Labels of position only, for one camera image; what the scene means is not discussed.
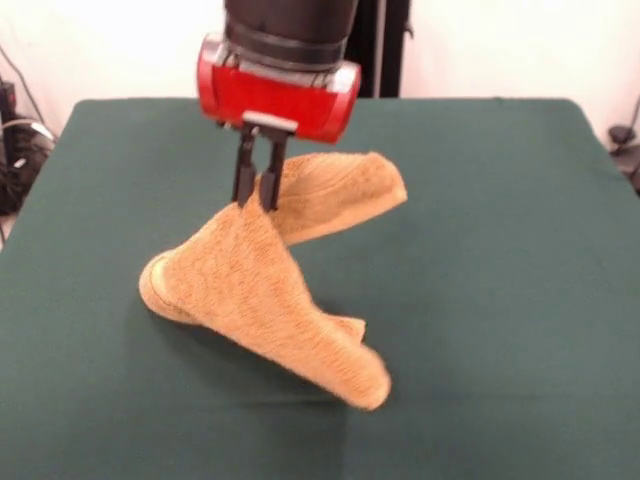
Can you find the tan terry towel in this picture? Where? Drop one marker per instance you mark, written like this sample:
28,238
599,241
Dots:
260,290

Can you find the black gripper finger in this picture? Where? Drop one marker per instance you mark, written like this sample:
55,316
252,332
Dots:
270,185
245,175

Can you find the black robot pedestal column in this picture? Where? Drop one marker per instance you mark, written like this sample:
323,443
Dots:
380,50

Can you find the black power adapter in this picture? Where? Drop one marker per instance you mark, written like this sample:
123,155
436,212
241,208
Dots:
7,95

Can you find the dark green table cloth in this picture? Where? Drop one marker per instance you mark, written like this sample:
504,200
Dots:
500,300

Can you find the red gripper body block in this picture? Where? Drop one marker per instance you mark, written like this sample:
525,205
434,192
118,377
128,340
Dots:
275,100

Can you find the grey tripod base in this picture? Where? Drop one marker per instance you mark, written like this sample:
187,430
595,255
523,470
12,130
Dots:
621,135

